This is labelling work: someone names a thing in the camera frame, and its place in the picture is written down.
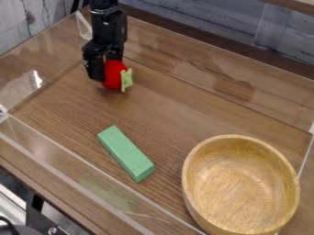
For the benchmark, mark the green rectangular block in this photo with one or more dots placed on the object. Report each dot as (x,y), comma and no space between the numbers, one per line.
(126,153)

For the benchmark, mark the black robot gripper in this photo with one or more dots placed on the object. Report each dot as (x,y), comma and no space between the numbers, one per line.
(109,22)

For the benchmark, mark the clear acrylic corner bracket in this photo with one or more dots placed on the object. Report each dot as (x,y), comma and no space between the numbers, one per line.
(85,27)

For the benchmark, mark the wooden bowl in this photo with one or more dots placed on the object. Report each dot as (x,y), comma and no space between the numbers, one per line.
(241,188)

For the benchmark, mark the clear acrylic tray walls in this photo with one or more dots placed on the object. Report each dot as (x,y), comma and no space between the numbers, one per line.
(195,92)

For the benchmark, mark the black table leg bracket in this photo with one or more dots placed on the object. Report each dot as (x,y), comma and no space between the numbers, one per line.
(36,220)

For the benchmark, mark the red plush fruit green leaf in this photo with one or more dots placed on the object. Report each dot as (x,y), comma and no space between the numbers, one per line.
(118,75)

